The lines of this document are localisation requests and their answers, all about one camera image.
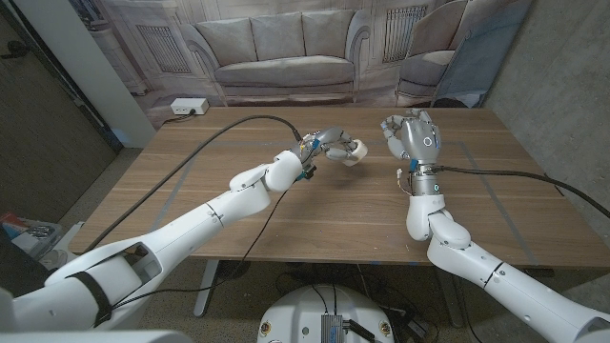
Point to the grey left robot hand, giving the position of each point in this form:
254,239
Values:
331,135

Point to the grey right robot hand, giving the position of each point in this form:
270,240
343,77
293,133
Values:
419,138

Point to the white smiley sticker tape roll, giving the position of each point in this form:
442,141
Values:
359,151

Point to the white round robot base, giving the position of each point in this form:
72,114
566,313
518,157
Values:
295,314

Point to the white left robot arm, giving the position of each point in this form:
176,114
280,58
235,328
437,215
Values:
190,228

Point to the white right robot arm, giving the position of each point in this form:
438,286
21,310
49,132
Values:
476,267

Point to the printed living room backdrop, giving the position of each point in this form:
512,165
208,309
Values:
286,47

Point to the blue grey leaning board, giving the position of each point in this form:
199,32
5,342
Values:
481,57

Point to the white power strip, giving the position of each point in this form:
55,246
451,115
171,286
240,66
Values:
188,106

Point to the grey metal table leg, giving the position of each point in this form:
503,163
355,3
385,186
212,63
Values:
450,300
206,290

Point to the black power adapter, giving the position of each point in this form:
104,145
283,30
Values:
417,328

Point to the silver electronics box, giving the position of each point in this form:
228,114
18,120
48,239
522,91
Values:
331,329

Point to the black bulky object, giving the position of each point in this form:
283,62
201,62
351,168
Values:
19,271

